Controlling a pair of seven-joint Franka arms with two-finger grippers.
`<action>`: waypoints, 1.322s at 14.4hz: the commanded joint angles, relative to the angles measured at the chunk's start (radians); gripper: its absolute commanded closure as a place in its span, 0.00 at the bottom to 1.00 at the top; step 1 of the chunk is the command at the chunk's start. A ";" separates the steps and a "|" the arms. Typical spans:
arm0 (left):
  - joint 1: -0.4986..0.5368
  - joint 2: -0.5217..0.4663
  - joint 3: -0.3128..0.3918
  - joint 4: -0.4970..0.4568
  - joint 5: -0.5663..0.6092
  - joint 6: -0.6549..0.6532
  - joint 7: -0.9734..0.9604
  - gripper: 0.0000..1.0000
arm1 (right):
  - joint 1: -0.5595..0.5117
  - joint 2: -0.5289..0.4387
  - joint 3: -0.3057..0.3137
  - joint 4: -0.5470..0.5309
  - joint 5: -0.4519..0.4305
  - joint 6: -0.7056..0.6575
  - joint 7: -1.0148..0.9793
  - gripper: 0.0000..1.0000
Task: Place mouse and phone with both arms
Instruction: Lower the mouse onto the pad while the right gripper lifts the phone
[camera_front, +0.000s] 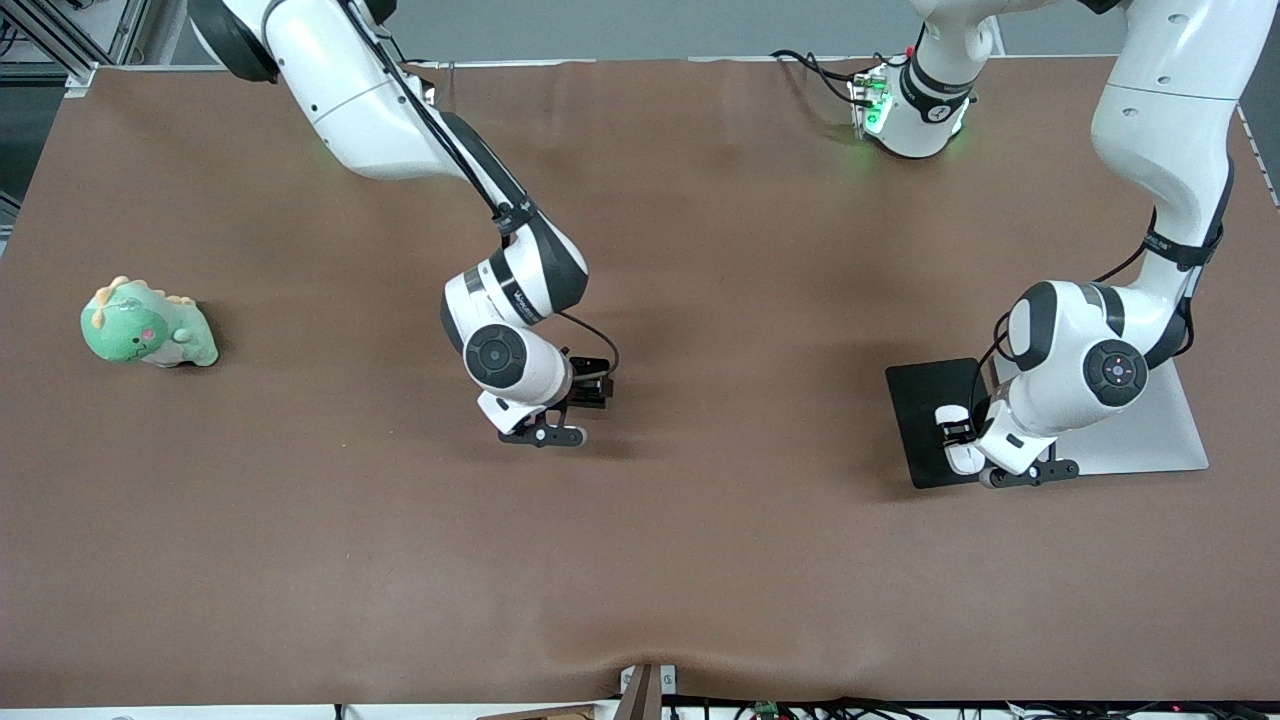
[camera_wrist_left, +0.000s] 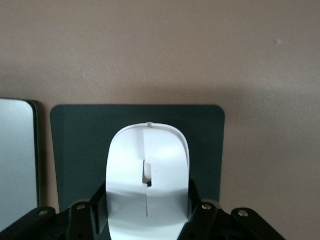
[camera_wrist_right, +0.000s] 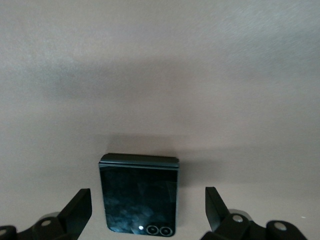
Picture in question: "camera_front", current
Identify metal bracket with post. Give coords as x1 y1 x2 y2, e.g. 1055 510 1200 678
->
618 662 679 720

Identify silver closed laptop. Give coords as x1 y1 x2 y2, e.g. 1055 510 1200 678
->
990 348 1211 478

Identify white computer mouse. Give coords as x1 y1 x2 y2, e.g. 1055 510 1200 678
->
934 403 988 477

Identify black mouse pad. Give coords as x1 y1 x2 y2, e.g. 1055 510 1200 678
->
884 357 1013 491

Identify brown table cover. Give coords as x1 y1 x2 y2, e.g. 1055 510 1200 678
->
0 55 1280 709

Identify black base cables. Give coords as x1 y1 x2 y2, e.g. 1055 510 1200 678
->
770 48 883 106

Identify green dinosaur plush toy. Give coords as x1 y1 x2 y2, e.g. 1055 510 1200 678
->
80 275 221 369

